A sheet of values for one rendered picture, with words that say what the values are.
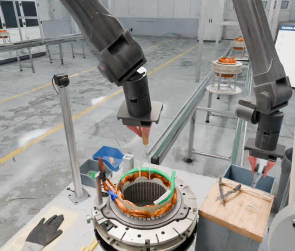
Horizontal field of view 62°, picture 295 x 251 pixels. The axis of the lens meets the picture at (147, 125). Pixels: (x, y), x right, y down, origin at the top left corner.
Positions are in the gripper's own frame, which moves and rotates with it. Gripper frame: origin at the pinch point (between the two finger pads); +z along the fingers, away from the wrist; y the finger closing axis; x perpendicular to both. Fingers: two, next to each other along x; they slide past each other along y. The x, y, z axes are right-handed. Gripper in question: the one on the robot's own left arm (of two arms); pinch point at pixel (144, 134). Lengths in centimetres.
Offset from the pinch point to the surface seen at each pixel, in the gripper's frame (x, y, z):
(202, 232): 9.8, -17.8, 34.4
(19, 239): 22, 53, 49
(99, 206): 14.7, 12.0, 17.7
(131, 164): -1.7, 7.4, 18.4
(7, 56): -529, 643, 322
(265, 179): -16, -39, 37
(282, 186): -81, -80, 145
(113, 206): 13.5, 8.4, 18.6
